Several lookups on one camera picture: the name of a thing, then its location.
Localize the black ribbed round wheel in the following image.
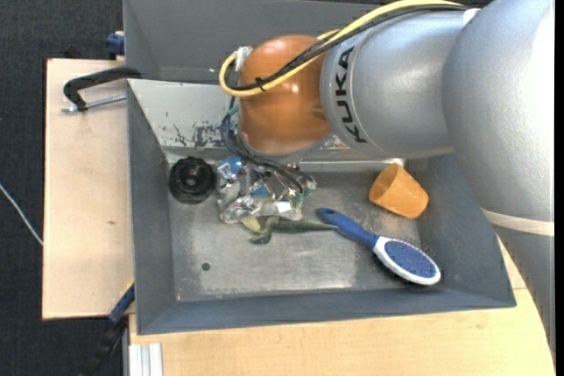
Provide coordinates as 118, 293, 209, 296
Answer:
167, 156, 219, 205

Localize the pale flat board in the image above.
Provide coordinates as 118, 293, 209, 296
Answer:
41, 58, 136, 321

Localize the blue and white brush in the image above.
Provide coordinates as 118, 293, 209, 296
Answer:
315, 207, 442, 287

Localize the orange plastic cup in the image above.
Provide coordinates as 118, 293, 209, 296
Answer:
368, 162, 430, 220

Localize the grey metal bin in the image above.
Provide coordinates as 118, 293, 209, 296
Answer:
122, 0, 517, 335

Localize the green toy lizard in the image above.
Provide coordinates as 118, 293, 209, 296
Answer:
241, 215, 338, 246

